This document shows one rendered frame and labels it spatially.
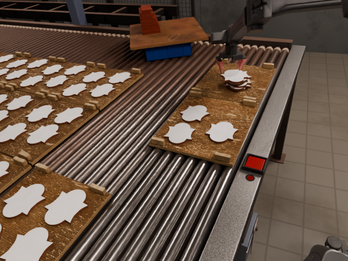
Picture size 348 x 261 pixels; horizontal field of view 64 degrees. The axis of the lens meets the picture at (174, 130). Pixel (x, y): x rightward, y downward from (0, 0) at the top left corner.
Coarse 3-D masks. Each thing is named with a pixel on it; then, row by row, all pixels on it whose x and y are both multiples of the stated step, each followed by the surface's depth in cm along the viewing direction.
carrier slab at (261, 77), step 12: (216, 72) 157; (252, 72) 153; (264, 72) 152; (204, 84) 147; (216, 84) 146; (252, 84) 143; (264, 84) 142; (204, 96) 138; (216, 96) 136; (228, 96) 135; (240, 96) 134; (252, 96) 133
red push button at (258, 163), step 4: (252, 156) 102; (248, 160) 100; (252, 160) 100; (256, 160) 100; (260, 160) 100; (264, 160) 99; (248, 164) 99; (252, 164) 98; (256, 164) 98; (260, 164) 98; (256, 168) 97; (260, 168) 96
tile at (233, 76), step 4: (224, 72) 141; (228, 72) 141; (232, 72) 140; (236, 72) 140; (240, 72) 140; (220, 76) 141; (224, 76) 138; (228, 76) 138; (232, 76) 137; (236, 76) 137; (240, 76) 136; (244, 76) 136; (228, 80) 135; (232, 80) 134; (236, 80) 133; (240, 80) 133
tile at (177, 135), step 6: (174, 126) 118; (180, 126) 117; (186, 126) 117; (168, 132) 115; (174, 132) 114; (180, 132) 114; (186, 132) 114; (192, 132) 114; (168, 138) 113; (174, 138) 111; (180, 138) 111; (186, 138) 110; (174, 144) 110
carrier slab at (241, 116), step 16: (176, 112) 128; (208, 112) 126; (224, 112) 125; (240, 112) 124; (208, 128) 116; (240, 128) 114; (192, 144) 109; (208, 144) 108; (224, 144) 107; (240, 144) 106; (208, 160) 103
